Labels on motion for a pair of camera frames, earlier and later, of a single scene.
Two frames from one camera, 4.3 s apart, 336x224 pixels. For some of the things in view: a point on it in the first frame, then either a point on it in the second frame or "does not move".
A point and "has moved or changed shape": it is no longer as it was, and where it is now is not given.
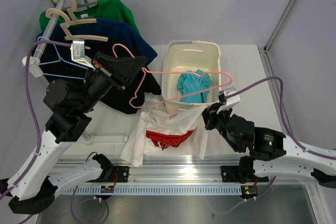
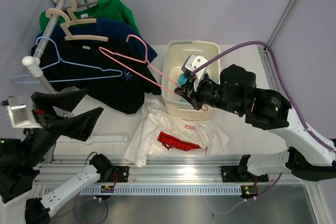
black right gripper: (210, 115) -> (192, 95)
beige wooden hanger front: (72, 20) does not move
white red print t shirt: (154, 135) has moved or changed shape
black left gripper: (126, 68) -> (80, 126)
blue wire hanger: (60, 60) -> (22, 75)
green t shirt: (113, 8) does not move
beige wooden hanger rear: (71, 10) does not move
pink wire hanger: (167, 99) -> (145, 61)
